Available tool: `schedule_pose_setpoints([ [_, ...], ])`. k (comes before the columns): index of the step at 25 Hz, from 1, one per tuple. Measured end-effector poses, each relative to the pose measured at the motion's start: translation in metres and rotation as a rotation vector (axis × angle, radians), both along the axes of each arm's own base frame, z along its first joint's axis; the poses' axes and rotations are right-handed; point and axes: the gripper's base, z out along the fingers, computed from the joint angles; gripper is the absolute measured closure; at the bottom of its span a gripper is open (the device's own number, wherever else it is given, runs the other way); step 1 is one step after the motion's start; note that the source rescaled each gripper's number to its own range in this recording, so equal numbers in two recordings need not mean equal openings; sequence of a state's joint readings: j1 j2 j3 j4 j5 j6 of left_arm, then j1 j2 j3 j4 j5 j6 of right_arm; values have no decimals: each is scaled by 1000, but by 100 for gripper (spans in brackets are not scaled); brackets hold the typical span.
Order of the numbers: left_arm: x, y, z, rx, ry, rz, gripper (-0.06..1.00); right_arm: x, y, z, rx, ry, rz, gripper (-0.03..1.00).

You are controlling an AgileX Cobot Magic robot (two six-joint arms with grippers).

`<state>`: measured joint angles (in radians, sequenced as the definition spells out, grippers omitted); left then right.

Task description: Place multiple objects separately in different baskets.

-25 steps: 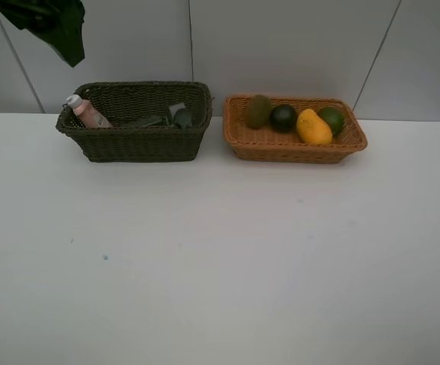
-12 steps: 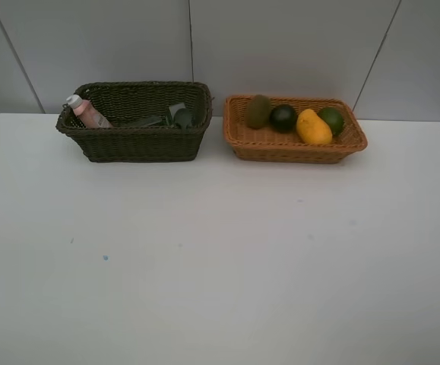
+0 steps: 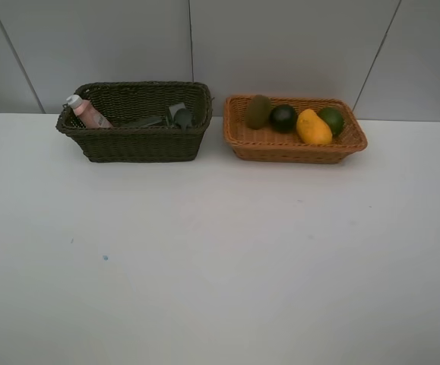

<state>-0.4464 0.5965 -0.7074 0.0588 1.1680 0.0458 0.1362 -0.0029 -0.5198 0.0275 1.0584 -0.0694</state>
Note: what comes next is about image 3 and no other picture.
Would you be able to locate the dark green square bottle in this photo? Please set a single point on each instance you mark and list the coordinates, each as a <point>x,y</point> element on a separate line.
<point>178,115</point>

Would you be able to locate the brown kiwi fruit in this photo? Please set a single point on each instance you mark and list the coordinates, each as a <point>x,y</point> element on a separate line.
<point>257,112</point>

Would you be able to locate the dark mangosteen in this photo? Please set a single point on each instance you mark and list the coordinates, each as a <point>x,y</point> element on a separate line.
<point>283,118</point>

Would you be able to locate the dark felt board eraser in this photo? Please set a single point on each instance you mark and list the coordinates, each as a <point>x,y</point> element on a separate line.
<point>148,122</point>

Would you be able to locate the yellow mango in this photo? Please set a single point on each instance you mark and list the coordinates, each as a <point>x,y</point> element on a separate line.
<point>312,129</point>

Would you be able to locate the green lime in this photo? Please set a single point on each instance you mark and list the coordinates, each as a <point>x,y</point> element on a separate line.
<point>333,118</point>

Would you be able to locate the pink bottle white cap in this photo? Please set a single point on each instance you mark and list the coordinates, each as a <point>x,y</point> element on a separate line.
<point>86,112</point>

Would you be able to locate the orange wicker basket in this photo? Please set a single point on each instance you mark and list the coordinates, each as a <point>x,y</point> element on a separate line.
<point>270,146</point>

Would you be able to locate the dark brown wicker basket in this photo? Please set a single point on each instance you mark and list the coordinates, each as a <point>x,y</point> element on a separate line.
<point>127,101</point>

